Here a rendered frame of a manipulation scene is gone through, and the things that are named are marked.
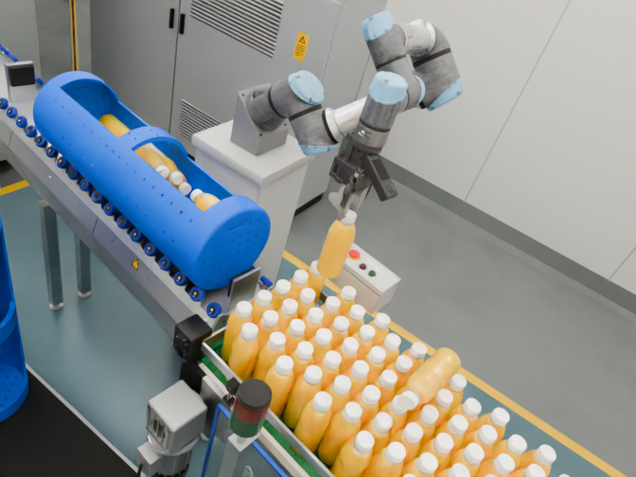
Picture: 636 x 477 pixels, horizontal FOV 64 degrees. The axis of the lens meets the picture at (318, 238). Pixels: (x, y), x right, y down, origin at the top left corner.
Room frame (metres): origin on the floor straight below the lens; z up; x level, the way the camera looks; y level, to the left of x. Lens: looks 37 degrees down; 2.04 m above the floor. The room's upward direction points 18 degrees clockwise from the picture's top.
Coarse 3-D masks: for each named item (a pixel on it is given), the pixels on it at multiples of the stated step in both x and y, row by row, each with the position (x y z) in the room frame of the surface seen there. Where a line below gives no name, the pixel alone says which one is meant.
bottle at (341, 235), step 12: (336, 228) 1.03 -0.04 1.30; (348, 228) 1.04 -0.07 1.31; (336, 240) 1.02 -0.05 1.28; (348, 240) 1.03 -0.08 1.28; (324, 252) 1.03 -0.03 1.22; (336, 252) 1.02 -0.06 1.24; (348, 252) 1.04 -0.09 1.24; (324, 264) 1.02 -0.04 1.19; (336, 264) 1.02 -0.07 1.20; (336, 276) 1.03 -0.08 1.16
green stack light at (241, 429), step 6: (234, 414) 0.52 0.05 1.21; (234, 420) 0.52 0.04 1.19; (240, 420) 0.51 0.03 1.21; (234, 426) 0.52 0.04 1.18; (240, 426) 0.51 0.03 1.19; (246, 426) 0.51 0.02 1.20; (252, 426) 0.51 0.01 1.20; (258, 426) 0.52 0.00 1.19; (234, 432) 0.51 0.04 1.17; (240, 432) 0.51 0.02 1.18; (246, 432) 0.51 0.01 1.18; (252, 432) 0.51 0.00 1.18; (258, 432) 0.53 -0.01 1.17
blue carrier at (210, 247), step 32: (64, 96) 1.40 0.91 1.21; (96, 96) 1.59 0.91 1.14; (64, 128) 1.31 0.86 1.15; (96, 128) 1.29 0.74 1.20; (96, 160) 1.21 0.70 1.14; (128, 160) 1.19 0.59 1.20; (192, 160) 1.39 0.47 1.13; (128, 192) 1.12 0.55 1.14; (160, 192) 1.10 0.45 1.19; (224, 192) 1.30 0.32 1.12; (160, 224) 1.04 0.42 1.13; (192, 224) 1.02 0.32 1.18; (224, 224) 1.03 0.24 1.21; (256, 224) 1.14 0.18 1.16; (192, 256) 0.96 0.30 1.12; (224, 256) 1.05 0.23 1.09; (256, 256) 1.16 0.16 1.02
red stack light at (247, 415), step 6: (234, 402) 0.53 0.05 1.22; (270, 402) 0.54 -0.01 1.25; (234, 408) 0.52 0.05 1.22; (240, 408) 0.51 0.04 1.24; (264, 408) 0.52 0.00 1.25; (240, 414) 0.51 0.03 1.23; (246, 414) 0.51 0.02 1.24; (252, 414) 0.51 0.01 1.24; (258, 414) 0.51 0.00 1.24; (264, 414) 0.53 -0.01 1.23; (246, 420) 0.51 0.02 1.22; (252, 420) 0.51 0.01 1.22; (258, 420) 0.52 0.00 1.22
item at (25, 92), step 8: (8, 64) 1.70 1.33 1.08; (16, 64) 1.72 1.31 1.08; (24, 64) 1.74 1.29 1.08; (32, 64) 1.77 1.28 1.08; (8, 72) 1.69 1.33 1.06; (16, 72) 1.70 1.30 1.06; (24, 72) 1.73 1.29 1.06; (32, 72) 1.75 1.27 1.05; (8, 80) 1.69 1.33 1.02; (16, 80) 1.70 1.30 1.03; (24, 80) 1.72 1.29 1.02; (32, 80) 1.75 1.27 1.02; (8, 88) 1.70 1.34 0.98; (16, 88) 1.71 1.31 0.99; (24, 88) 1.74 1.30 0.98; (32, 88) 1.76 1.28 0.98; (16, 96) 1.71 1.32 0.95; (24, 96) 1.73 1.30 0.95; (32, 96) 1.76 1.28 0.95
